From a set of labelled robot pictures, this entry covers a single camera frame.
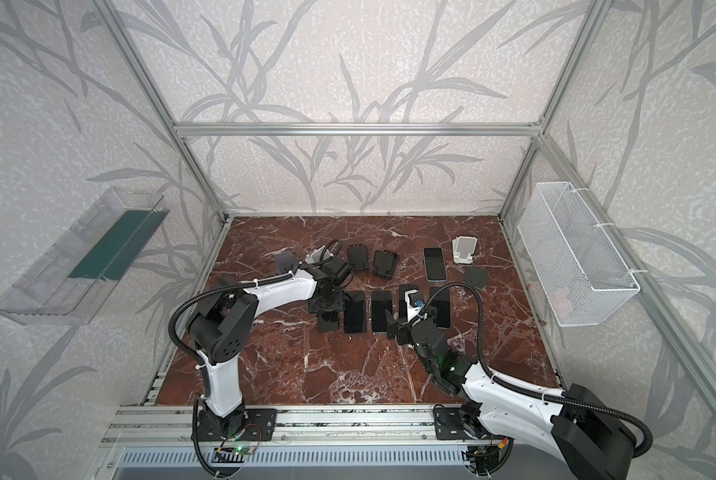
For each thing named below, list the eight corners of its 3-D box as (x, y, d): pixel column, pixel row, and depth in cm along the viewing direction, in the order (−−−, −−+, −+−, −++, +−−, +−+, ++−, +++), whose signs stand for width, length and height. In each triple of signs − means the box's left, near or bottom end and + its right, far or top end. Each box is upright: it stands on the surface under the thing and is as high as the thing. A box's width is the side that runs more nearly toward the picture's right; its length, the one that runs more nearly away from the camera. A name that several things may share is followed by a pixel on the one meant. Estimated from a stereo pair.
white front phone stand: (454, 263, 108) (459, 248, 101) (452, 252, 112) (457, 236, 105) (473, 263, 108) (479, 248, 101) (470, 252, 112) (476, 236, 105)
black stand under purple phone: (371, 274, 105) (370, 261, 99) (376, 262, 109) (376, 248, 103) (390, 280, 104) (391, 267, 98) (395, 267, 107) (396, 253, 101)
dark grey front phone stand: (466, 288, 102) (468, 285, 100) (462, 269, 107) (463, 265, 106) (489, 288, 102) (490, 285, 100) (483, 269, 107) (485, 265, 106)
